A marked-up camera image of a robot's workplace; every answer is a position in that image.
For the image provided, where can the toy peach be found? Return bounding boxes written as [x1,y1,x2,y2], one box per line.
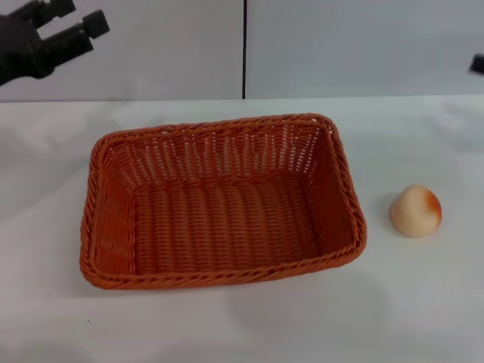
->
[390,184,443,238]

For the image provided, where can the orange woven wicker basket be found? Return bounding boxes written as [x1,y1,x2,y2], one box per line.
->
[78,111,368,292]

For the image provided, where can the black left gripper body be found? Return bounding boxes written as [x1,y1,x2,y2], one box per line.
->
[0,14,43,87]

